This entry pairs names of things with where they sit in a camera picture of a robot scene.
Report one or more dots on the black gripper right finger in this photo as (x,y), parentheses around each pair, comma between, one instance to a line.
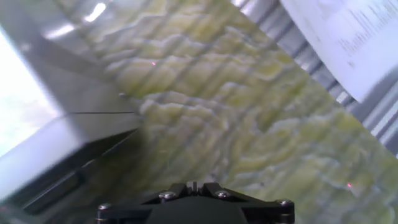
(267,211)

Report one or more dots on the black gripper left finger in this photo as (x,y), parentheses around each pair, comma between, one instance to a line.
(124,213)

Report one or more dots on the black microwave oven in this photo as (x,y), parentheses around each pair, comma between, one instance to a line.
(77,93)

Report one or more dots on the printed white paper sheet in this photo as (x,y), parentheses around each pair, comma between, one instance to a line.
(348,37)

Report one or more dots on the green marble pattern mat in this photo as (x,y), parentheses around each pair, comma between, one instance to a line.
(233,124)

